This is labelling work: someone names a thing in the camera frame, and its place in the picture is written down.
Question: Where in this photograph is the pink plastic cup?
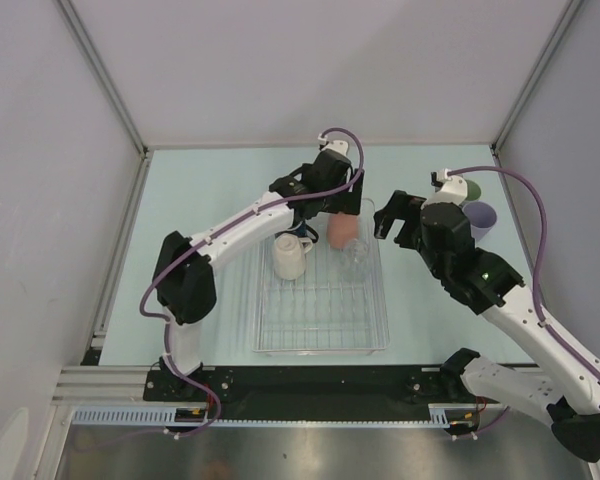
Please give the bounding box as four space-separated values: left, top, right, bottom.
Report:
327 212 359 250

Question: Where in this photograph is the lavender plastic cup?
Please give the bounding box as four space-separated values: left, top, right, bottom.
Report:
462 201 498 242

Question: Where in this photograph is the light green plastic cup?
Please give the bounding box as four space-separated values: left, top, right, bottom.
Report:
463 179 482 204

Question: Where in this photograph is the clear glass cup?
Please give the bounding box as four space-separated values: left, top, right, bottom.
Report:
339 238 370 282

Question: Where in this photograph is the white ceramic mug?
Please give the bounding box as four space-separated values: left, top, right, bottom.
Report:
272 233 313 281

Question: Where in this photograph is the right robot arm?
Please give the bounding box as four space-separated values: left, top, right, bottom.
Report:
374 190 600 463

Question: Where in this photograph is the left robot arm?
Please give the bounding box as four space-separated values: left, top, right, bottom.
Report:
148 140 364 400

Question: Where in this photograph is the dark blue ceramic mug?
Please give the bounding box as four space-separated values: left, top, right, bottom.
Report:
285 222 319 243

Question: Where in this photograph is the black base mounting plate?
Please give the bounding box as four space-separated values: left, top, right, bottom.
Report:
143 364 501 422

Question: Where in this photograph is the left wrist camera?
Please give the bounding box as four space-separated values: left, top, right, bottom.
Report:
318 133 350 157

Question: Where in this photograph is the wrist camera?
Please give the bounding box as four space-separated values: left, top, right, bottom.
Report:
426 169 469 206
318 133 350 157

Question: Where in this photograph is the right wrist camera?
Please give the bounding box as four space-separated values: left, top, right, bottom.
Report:
426 169 469 206

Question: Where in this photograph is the white wire dish rack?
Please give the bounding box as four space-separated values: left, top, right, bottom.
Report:
251 198 390 355

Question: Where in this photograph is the white slotted cable duct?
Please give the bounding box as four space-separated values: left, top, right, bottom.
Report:
72 406 478 430

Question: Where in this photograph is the right aluminium frame post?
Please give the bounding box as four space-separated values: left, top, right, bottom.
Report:
491 0 586 156

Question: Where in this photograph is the aluminium frame post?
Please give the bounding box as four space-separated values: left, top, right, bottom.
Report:
53 0 148 158
491 0 586 156

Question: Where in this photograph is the left aluminium frame post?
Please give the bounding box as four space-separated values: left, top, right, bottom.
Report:
53 0 148 158

